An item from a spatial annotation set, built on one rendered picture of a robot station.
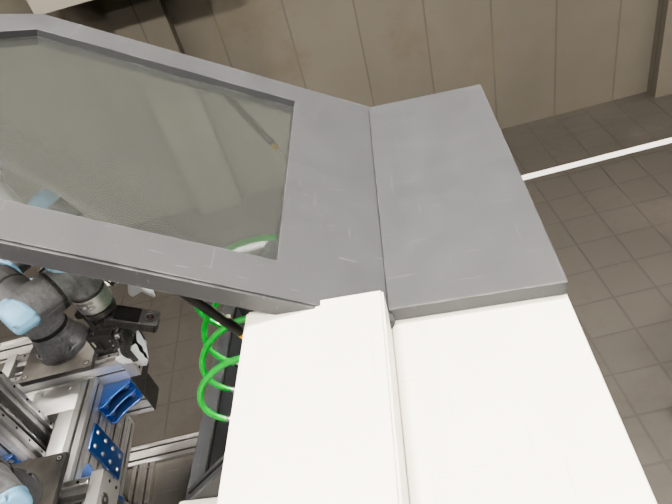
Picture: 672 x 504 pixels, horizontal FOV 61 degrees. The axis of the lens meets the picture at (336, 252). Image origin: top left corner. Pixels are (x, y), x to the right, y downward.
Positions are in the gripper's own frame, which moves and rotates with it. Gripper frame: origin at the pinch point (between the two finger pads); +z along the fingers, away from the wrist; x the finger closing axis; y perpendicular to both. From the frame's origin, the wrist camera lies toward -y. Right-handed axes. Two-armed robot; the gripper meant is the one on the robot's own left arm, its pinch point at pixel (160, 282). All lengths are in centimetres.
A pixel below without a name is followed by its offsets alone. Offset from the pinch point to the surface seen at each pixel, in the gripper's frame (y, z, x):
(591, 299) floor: -14, 155, -142
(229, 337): 22.4, 23.8, -20.7
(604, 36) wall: -92, 108, -310
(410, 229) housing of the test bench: -59, 33, 10
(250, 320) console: -42, 18, 37
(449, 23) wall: -44, 26, -272
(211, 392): 24.0, 28.1, -1.4
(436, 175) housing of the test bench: -64, 32, -6
